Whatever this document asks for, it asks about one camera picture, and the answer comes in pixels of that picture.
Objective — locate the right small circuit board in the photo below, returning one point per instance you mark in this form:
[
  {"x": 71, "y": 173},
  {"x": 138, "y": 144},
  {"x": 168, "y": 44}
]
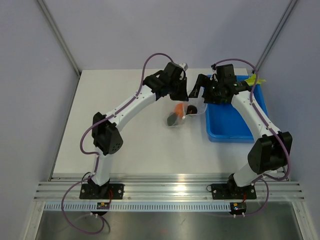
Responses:
[{"x": 238, "y": 208}]

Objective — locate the small circuit board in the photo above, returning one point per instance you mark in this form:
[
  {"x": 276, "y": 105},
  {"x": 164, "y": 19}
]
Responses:
[
  {"x": 238, "y": 208},
  {"x": 103, "y": 205}
]

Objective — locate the left small circuit board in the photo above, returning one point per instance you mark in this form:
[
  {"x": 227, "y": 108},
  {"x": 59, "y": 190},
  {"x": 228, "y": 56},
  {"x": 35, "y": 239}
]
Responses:
[{"x": 103, "y": 205}]

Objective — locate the left aluminium frame post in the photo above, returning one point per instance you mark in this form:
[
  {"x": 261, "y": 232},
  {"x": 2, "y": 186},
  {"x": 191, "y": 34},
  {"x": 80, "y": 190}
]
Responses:
[{"x": 58, "y": 35}]

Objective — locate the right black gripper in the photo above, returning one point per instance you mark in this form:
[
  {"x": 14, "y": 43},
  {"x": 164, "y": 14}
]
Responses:
[{"x": 202, "y": 81}]

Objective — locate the orange persimmon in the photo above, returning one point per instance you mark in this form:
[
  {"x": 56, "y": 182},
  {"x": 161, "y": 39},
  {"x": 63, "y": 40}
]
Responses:
[{"x": 179, "y": 110}]

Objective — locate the right aluminium frame post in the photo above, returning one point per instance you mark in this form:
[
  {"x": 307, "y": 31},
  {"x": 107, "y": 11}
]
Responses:
[{"x": 292, "y": 4}]

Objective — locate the dark green avocado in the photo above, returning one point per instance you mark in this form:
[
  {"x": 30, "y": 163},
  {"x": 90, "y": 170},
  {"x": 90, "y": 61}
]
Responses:
[{"x": 172, "y": 119}]

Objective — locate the dark purple plum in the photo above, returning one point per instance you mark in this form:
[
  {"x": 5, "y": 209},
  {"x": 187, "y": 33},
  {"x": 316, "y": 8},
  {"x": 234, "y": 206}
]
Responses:
[{"x": 191, "y": 110}]

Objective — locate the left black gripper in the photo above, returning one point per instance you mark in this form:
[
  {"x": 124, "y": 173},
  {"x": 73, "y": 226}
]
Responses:
[{"x": 183, "y": 95}]

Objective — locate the green white leek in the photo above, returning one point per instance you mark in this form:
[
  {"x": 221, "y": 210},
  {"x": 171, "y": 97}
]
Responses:
[{"x": 252, "y": 80}]

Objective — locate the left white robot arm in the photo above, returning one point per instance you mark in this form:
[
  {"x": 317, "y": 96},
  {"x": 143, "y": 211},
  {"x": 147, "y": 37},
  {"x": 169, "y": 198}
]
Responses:
[{"x": 106, "y": 128}]

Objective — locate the clear zip top bag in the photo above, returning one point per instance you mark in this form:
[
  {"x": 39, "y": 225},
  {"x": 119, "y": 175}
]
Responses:
[{"x": 185, "y": 110}]

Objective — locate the aluminium mounting rail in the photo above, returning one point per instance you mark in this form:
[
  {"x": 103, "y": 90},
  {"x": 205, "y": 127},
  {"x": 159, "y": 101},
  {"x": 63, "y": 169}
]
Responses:
[{"x": 168, "y": 188}]

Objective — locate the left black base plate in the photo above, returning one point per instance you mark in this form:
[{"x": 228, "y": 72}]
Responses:
[{"x": 108, "y": 191}]

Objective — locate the white slotted cable duct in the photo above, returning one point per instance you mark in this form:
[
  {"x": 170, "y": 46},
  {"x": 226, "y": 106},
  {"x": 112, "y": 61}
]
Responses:
[{"x": 141, "y": 206}]

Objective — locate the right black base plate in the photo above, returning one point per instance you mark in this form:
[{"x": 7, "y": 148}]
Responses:
[{"x": 221, "y": 191}]

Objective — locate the aluminium frame post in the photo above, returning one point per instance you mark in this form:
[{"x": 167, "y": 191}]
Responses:
[
  {"x": 58, "y": 35},
  {"x": 292, "y": 4}
]

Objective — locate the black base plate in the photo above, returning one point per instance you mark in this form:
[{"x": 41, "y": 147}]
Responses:
[
  {"x": 108, "y": 191},
  {"x": 221, "y": 191}
]

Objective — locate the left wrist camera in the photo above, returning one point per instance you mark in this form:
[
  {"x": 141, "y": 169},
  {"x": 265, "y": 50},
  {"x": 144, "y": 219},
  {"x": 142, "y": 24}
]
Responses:
[{"x": 184, "y": 66}]

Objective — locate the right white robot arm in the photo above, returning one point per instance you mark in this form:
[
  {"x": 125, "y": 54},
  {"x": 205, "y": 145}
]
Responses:
[{"x": 271, "y": 149}]

